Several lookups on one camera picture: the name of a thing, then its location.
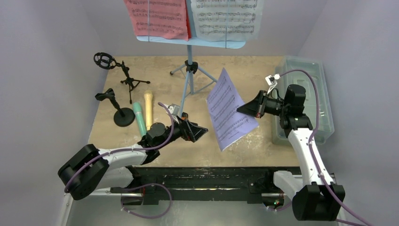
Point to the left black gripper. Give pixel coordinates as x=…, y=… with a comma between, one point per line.
x=190, y=131

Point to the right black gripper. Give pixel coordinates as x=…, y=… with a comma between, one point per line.
x=262, y=104

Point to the purple sheet music page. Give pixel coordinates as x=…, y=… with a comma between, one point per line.
x=222, y=104

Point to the beige microphone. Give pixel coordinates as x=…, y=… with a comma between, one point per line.
x=148, y=97

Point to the green microphone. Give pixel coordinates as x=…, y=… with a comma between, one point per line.
x=137, y=109

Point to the black round-base mic stand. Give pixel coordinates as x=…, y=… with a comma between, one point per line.
x=123, y=117

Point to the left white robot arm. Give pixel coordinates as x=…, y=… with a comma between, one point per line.
x=112, y=162

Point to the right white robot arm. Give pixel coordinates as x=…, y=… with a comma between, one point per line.
x=317, y=196

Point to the orange hex key set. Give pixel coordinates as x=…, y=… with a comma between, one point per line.
x=184, y=116

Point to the clear plastic storage box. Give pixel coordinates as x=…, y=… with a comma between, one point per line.
x=315, y=69

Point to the bright red sheet behind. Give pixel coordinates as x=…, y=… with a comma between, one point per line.
x=188, y=26

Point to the red sheet music page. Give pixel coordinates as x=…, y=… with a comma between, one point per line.
x=158, y=18

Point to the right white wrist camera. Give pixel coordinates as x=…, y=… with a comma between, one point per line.
x=272, y=81

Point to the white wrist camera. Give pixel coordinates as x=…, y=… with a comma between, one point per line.
x=174, y=110
x=272, y=81

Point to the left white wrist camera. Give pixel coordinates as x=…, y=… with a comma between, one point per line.
x=174, y=110

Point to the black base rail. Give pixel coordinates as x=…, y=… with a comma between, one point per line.
x=253, y=185

